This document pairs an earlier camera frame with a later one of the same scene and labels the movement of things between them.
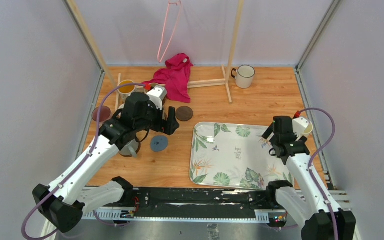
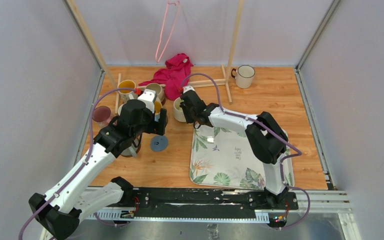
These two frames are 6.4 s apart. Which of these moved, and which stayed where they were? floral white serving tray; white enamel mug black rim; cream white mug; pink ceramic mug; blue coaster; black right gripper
Moved: cream white mug; black right gripper
Stayed: pink ceramic mug; floral white serving tray; white enamel mug black rim; blue coaster
